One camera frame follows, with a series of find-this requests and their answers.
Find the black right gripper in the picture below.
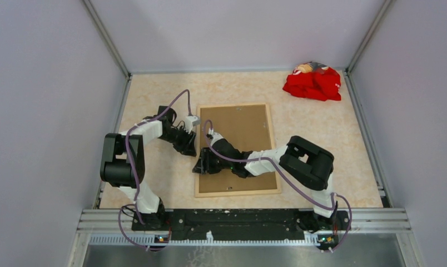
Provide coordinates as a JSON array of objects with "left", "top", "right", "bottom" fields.
[{"left": 193, "top": 147, "right": 234, "bottom": 174}]

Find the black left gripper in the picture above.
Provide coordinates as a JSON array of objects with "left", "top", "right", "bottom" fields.
[{"left": 158, "top": 125, "right": 196, "bottom": 157}]

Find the light wooden picture frame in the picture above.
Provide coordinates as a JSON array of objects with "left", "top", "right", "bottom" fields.
[{"left": 193, "top": 102, "right": 282, "bottom": 199}]

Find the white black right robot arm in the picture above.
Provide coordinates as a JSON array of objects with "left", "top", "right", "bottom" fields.
[{"left": 192, "top": 134, "right": 338, "bottom": 233}]

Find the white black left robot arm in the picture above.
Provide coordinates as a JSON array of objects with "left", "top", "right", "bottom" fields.
[{"left": 100, "top": 106, "right": 200, "bottom": 230}]

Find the red crumpled cloth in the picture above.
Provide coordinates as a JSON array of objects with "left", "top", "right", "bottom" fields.
[{"left": 282, "top": 61, "right": 341, "bottom": 101}]

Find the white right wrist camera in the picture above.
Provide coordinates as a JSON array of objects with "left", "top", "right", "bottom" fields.
[{"left": 205, "top": 131, "right": 224, "bottom": 147}]

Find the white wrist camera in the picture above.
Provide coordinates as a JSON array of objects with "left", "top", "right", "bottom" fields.
[
  {"left": 183, "top": 115, "right": 201, "bottom": 133},
  {"left": 205, "top": 131, "right": 224, "bottom": 147}
]

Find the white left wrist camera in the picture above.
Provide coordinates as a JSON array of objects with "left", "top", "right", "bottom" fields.
[{"left": 183, "top": 115, "right": 201, "bottom": 133}]

